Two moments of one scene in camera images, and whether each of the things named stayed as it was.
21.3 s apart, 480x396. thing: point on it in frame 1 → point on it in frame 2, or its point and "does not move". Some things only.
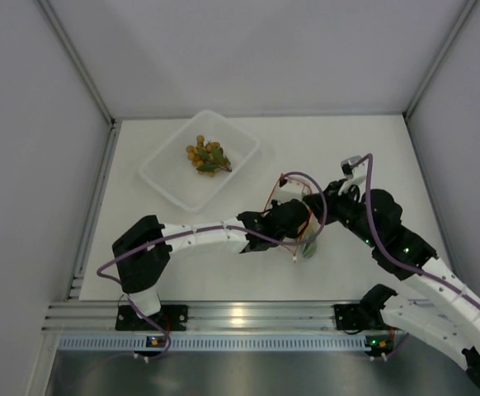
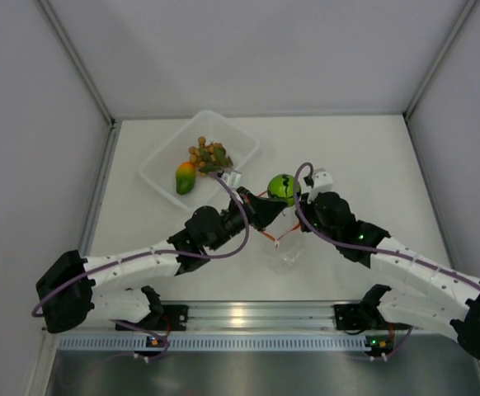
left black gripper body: [288, 235] → [233, 220]
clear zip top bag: [286, 189] → [283, 255]
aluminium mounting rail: [201, 316] does not move
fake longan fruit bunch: [208, 157] does not move
